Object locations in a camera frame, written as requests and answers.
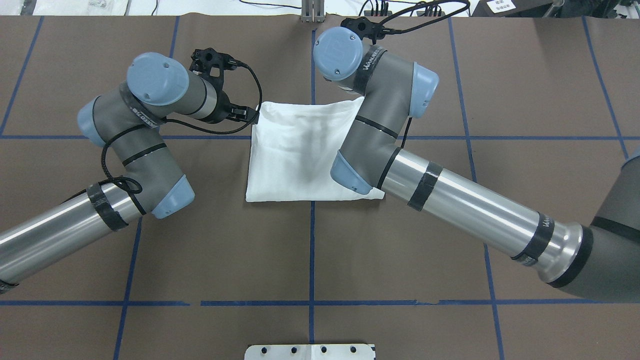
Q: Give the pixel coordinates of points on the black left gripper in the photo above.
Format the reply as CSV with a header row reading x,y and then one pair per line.
x,y
223,111

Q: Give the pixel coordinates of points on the white long-sleeve printed shirt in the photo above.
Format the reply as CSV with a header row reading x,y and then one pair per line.
x,y
293,147

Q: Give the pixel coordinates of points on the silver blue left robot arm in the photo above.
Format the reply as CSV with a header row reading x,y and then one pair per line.
x,y
140,174

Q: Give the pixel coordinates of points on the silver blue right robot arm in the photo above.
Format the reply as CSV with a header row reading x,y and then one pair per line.
x,y
598,261

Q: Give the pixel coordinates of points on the usb hub with orange ports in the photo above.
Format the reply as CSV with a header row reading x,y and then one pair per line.
x,y
427,9

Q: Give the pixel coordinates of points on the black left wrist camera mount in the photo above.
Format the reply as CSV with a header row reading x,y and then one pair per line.
x,y
211,65

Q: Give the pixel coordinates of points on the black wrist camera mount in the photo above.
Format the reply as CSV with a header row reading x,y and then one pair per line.
x,y
364,28
211,65

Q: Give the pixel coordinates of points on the aluminium frame post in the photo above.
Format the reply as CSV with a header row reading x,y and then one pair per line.
x,y
313,11

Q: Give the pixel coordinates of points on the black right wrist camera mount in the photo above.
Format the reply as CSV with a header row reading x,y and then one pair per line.
x,y
364,28

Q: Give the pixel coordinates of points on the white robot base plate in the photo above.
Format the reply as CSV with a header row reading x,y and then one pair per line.
x,y
344,351

